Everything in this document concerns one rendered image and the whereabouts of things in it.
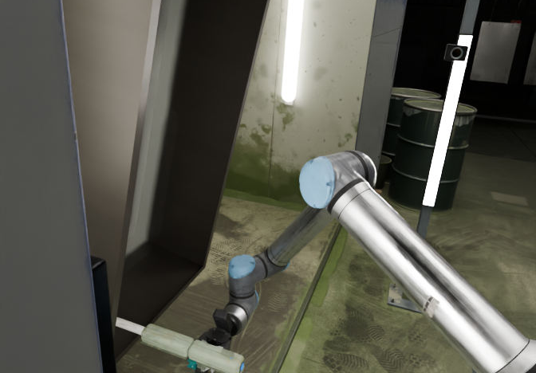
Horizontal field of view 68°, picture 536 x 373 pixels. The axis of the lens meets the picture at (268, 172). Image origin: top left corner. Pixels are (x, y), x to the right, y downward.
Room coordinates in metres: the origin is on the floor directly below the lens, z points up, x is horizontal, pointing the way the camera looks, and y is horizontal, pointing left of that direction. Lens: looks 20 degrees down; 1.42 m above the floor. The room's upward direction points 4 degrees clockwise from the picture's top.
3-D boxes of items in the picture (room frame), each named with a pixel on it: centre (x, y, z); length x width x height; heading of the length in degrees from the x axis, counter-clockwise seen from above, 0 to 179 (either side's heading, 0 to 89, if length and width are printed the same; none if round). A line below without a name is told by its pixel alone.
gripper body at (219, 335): (0.98, 0.11, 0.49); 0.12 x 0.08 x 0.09; 162
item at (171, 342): (0.89, 0.27, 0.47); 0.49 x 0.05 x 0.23; 72
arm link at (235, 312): (1.06, 0.09, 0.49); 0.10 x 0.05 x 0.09; 72
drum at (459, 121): (3.32, -1.39, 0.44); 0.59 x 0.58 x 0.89; 175
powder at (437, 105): (3.32, -1.39, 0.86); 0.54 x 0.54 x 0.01
